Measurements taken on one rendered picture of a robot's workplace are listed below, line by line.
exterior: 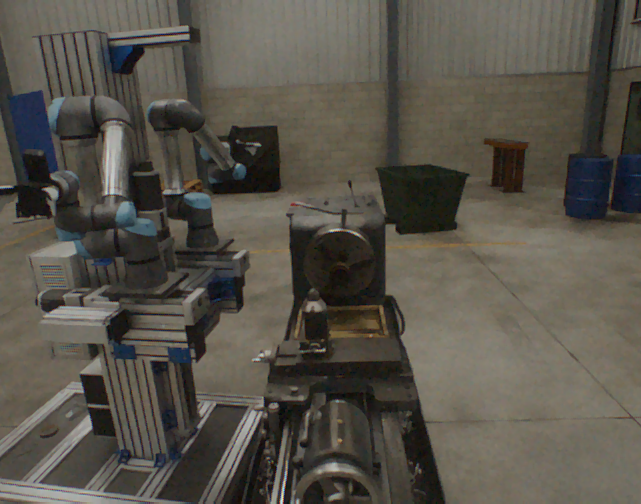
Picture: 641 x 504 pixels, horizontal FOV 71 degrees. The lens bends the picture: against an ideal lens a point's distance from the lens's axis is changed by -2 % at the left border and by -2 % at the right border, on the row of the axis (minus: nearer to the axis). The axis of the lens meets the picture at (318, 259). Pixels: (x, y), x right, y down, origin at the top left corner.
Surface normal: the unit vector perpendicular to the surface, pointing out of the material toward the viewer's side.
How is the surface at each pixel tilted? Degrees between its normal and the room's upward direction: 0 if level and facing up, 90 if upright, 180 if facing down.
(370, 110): 90
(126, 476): 0
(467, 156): 90
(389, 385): 0
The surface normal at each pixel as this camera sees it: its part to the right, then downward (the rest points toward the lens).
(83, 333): -0.18, 0.31
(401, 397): -0.04, -0.95
